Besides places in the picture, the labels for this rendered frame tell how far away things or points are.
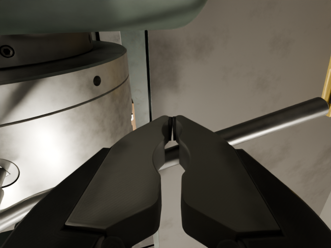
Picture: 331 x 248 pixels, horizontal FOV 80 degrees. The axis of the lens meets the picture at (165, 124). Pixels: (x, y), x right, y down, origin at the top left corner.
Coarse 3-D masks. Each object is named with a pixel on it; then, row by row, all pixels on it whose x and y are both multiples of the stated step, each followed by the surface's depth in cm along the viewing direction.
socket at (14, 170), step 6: (0, 162) 18; (6, 162) 18; (12, 162) 18; (6, 168) 18; (12, 168) 18; (18, 168) 19; (12, 174) 18; (18, 174) 19; (6, 180) 19; (12, 180) 19
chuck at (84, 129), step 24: (120, 96) 26; (24, 120) 17; (48, 120) 18; (72, 120) 20; (96, 120) 22; (120, 120) 26; (0, 144) 17; (24, 144) 18; (48, 144) 19; (72, 144) 21; (96, 144) 23; (24, 168) 19; (48, 168) 20; (72, 168) 22; (24, 192) 20
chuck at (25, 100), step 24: (96, 48) 29; (120, 48) 29; (0, 72) 18; (24, 72) 18; (48, 72) 17; (72, 72) 18; (96, 72) 21; (120, 72) 25; (0, 96) 15; (24, 96) 16; (48, 96) 18; (72, 96) 19; (96, 96) 21; (0, 120) 16
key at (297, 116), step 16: (272, 112) 12; (288, 112) 12; (304, 112) 12; (320, 112) 12; (240, 128) 12; (256, 128) 12; (272, 128) 12; (176, 160) 12; (16, 208) 13; (0, 224) 12
